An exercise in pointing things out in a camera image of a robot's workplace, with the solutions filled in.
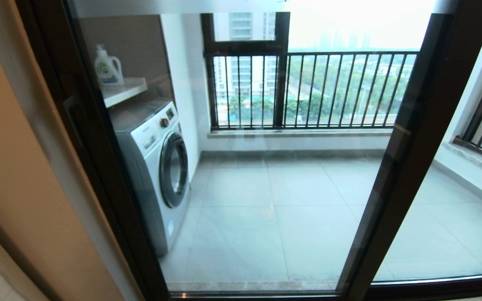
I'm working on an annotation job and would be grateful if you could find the dark framed sliding glass door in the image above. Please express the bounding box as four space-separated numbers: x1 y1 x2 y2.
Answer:
13 0 482 301

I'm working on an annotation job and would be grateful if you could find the grey stone window sill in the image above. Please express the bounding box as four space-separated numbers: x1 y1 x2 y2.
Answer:
442 142 482 181
207 128 394 139

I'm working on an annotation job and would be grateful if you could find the white front-load washing machine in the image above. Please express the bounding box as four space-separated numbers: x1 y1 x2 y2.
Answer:
109 99 191 256

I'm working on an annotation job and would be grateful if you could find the grey high-rise building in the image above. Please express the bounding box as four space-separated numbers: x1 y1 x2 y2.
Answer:
214 12 277 101

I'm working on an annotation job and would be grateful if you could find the long black balcony railing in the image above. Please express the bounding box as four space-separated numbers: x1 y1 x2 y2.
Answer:
204 50 419 130

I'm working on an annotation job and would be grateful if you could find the white detergent bottle green label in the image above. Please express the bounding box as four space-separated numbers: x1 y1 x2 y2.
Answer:
94 44 125 87

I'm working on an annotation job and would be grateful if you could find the dark brown fixed glass door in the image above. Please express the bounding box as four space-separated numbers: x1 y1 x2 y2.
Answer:
369 0 482 298

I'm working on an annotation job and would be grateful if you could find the dark window frame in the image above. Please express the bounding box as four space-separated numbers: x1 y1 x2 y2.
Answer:
200 12 291 128

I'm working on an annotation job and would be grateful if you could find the white wall shelf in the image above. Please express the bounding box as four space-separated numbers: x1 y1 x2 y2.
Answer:
101 77 148 108

